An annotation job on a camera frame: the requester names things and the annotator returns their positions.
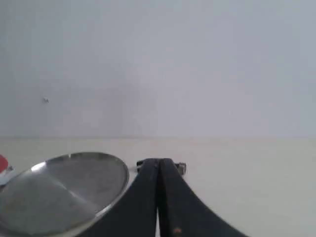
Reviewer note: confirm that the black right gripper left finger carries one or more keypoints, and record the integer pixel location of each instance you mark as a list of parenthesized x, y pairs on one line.
[(135, 214)]

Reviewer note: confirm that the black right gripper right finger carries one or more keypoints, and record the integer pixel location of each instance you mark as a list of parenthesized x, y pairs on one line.
[(181, 213)]

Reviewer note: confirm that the yellow black claw hammer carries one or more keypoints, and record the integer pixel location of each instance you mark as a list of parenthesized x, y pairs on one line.
[(181, 167)]

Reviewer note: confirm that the red dome push button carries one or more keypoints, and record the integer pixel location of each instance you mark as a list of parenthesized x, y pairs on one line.
[(6, 171)]

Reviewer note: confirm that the round steel plate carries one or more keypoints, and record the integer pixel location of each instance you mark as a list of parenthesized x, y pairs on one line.
[(61, 194)]

